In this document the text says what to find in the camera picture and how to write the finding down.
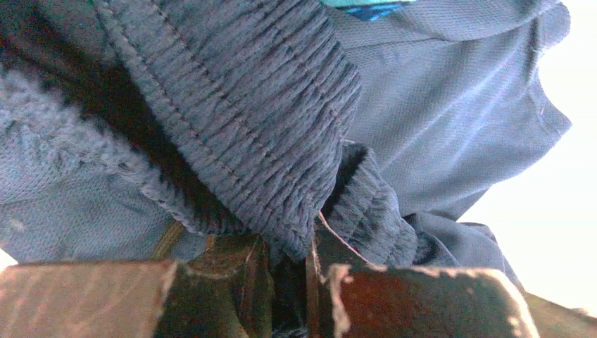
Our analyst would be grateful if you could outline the teal shark print shorts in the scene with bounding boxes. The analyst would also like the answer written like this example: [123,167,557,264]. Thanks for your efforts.
[320,0,415,21]

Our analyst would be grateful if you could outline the navy blue shorts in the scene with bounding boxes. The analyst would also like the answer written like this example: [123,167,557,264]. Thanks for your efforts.
[1,1,571,281]

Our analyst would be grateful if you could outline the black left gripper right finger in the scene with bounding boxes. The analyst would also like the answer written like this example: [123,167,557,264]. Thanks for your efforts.
[306,219,539,337]

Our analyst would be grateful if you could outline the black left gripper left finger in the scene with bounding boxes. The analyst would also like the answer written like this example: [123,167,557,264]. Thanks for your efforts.
[1,236,273,337]

